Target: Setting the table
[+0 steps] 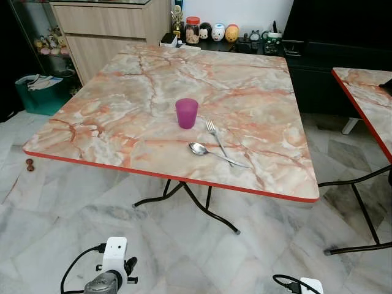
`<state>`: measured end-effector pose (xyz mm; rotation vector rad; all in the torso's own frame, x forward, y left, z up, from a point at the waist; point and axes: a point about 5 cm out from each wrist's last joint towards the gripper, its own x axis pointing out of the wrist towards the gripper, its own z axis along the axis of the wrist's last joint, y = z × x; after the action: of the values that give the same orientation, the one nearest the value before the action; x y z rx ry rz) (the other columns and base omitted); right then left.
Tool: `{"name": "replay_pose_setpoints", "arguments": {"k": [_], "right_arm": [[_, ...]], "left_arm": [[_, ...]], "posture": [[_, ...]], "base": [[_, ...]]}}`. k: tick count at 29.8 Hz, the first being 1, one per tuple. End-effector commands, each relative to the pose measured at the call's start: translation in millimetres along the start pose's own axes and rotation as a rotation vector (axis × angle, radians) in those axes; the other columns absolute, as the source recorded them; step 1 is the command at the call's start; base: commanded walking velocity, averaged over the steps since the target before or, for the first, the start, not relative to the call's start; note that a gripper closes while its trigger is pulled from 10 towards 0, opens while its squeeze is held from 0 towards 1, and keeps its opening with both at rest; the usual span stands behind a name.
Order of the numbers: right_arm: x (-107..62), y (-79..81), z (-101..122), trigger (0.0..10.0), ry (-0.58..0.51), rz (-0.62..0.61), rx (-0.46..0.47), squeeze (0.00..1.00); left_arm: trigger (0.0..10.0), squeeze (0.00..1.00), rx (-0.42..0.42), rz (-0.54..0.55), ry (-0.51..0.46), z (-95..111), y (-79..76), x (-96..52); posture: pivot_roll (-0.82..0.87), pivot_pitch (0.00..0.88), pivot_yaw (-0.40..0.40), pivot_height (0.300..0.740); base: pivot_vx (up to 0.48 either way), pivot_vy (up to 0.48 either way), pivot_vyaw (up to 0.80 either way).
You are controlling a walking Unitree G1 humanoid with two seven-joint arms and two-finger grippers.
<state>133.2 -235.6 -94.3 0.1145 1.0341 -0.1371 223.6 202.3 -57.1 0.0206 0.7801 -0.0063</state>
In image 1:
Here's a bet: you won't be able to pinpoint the marble top folding table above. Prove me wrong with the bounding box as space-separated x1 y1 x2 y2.
23 43 320 236
325 67 392 255

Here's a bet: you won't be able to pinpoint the black television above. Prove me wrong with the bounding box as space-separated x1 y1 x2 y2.
285 0 392 43

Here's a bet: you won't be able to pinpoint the purple plastic cup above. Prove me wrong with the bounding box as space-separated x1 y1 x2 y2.
176 98 199 130

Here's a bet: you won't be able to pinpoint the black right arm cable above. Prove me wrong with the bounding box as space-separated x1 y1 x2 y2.
273 274 304 294

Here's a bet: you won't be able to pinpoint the small white box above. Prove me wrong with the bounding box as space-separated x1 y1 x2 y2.
160 32 178 47

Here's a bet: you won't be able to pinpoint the teal storage bin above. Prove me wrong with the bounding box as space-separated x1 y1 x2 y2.
15 73 75 116

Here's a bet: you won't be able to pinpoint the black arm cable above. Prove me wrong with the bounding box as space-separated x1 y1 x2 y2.
60 244 108 294
273 274 304 294

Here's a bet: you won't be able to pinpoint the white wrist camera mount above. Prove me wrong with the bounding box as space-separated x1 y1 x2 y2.
101 237 128 276
300 277 324 294

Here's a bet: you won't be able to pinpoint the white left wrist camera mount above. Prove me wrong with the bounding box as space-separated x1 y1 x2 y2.
101 237 128 276

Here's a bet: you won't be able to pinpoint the black round figurine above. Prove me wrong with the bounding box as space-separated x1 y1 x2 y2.
199 23 213 42

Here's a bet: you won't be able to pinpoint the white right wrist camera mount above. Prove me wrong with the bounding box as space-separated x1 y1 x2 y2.
300 277 324 294

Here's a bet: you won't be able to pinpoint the silver metal spoon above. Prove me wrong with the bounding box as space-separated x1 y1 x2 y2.
189 142 251 169

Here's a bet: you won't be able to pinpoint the light wooden cabinet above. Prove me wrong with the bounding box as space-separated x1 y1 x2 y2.
49 0 172 83

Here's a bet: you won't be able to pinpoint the green mug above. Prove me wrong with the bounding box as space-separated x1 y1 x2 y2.
263 31 284 55

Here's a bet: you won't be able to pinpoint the white round figurine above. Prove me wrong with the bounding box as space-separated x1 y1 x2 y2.
212 23 226 42

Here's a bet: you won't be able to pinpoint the pink plush toys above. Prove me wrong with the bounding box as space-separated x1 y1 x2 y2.
36 28 69 57

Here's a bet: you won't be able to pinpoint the yellow round figurine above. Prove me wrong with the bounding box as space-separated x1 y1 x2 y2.
225 24 239 43

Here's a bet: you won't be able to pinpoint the gold trophy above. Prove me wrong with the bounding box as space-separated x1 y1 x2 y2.
171 5 184 39

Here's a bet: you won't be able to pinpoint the glass display shelf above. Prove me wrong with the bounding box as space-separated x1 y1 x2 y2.
9 0 80 80

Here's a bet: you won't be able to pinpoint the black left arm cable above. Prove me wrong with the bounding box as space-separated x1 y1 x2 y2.
60 244 108 294

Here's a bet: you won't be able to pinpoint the white papers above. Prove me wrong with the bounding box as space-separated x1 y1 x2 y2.
18 73 65 91

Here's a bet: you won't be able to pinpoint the red lidded snack jar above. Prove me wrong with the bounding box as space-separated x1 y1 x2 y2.
185 17 201 45

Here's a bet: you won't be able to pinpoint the silver metal fork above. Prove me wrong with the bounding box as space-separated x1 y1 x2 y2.
206 120 235 167

